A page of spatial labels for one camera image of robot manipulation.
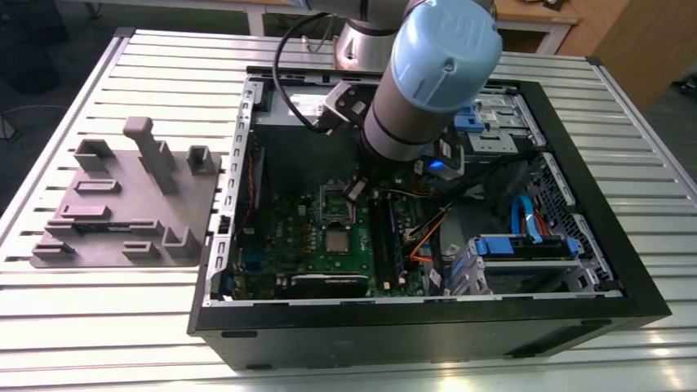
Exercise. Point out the white rounded wrist camera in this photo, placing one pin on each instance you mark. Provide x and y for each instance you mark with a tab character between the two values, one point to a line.
447	151

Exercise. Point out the brown wooden cabinet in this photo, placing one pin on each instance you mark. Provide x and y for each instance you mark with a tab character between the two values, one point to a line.
642	49

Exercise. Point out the hard disk in blue carrier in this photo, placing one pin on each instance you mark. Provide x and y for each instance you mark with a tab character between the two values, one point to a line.
495	246

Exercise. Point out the black open PC case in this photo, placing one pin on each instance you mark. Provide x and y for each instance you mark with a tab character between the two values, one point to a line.
413	322

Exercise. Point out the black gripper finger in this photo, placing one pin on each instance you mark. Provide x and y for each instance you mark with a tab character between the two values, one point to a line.
357	190

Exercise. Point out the metal drive cage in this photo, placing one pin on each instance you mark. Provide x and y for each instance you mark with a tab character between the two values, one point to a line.
489	143

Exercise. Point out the silver wrist camera black mount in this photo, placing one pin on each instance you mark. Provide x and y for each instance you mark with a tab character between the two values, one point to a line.
347	100

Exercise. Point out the grey parts rack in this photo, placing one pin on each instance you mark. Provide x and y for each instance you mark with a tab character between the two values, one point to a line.
135	204

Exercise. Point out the green motherboard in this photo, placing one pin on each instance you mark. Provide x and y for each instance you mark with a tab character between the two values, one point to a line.
287	228

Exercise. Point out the wooden desk white frame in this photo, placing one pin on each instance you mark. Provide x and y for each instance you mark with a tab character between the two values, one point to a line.
543	18

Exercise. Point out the metal disk bay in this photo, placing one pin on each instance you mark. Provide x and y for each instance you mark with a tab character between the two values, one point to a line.
530	265

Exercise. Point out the RAM stick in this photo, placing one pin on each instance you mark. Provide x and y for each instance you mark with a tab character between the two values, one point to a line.
102	228

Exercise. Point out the blue drive latch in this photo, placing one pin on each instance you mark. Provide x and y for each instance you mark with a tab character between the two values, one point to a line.
470	122

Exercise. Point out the grey power supply unit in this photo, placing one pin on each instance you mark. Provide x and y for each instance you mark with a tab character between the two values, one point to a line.
293	155

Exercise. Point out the black graphics card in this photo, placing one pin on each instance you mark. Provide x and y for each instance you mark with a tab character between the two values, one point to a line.
326	283

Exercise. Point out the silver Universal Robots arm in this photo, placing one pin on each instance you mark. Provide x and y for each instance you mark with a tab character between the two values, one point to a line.
397	134

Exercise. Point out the silver-topped CPU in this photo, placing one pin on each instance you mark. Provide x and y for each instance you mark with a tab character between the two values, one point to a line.
337	241

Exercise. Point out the CPU socket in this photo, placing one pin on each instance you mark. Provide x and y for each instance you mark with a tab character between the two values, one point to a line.
337	254

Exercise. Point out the black RAM slot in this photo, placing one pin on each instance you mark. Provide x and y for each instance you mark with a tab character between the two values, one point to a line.
395	241
378	241

